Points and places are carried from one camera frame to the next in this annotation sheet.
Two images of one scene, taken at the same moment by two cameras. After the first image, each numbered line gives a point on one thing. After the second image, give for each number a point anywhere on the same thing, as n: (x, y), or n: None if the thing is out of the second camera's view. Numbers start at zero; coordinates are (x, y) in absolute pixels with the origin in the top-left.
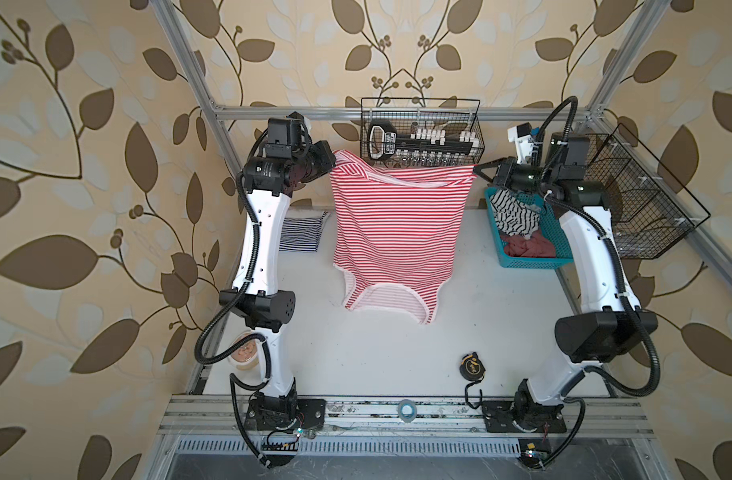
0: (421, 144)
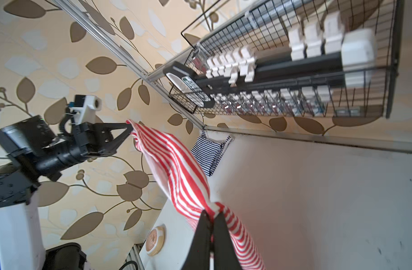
0: (299, 70)
